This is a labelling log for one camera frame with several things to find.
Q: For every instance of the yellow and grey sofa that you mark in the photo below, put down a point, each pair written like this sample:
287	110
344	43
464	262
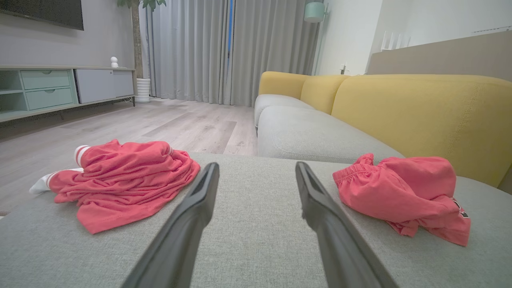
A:
260	240

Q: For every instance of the grey pleated curtain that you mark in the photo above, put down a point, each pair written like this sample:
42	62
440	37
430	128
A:
188	48
272	48

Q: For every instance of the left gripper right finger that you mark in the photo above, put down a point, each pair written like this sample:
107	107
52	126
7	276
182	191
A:
340	248

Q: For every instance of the black wall television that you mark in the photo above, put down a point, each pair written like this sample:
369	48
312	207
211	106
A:
40	10

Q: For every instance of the white ribbed plant pot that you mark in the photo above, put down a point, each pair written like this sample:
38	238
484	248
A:
143	90

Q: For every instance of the red shirt with white sleeves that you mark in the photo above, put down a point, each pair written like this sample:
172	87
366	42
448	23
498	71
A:
120	180

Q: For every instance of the wall socket with plug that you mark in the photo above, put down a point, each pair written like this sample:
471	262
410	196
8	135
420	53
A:
343	69

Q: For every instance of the long yellow sofa backrest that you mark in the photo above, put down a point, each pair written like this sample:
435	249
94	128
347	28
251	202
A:
420	116

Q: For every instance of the small white figurine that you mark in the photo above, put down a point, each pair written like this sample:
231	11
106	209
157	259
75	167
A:
114	62

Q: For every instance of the grey sofa seat cushion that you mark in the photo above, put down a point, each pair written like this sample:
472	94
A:
272	102
312	136

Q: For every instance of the mint and white TV cabinet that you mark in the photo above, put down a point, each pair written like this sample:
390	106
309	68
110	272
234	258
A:
96	84

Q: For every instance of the short yellow sofa backrest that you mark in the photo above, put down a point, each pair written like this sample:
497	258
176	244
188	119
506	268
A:
320	92

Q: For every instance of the indoor tree plant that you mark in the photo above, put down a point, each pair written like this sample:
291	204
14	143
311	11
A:
137	40

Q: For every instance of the beige low partition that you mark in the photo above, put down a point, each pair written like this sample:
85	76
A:
440	60

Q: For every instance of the teal shade floor lamp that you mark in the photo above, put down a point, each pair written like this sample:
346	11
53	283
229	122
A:
314	12

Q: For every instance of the red shorts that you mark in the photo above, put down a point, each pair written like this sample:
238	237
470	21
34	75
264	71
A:
400	188

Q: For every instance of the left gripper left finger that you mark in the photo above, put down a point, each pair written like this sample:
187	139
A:
180	240

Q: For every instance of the yellow sofa end backrest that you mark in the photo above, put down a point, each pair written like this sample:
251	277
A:
280	84

